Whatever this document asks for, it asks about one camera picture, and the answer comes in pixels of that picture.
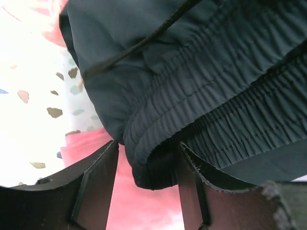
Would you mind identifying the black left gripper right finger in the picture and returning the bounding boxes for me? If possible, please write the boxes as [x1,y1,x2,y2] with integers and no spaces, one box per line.
[177,142,297,230]

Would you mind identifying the pink patterned shorts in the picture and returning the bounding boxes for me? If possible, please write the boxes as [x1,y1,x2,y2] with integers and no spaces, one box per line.
[1,0,67,47]

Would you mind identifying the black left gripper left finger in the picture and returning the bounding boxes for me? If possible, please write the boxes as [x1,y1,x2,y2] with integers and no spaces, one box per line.
[0,141,119,230]

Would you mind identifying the plain pink folded shorts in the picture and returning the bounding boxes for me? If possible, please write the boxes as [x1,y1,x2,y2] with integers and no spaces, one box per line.
[60,128,184,230]

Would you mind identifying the dark navy shorts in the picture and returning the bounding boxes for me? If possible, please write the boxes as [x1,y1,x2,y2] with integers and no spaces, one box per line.
[59,0,307,190]

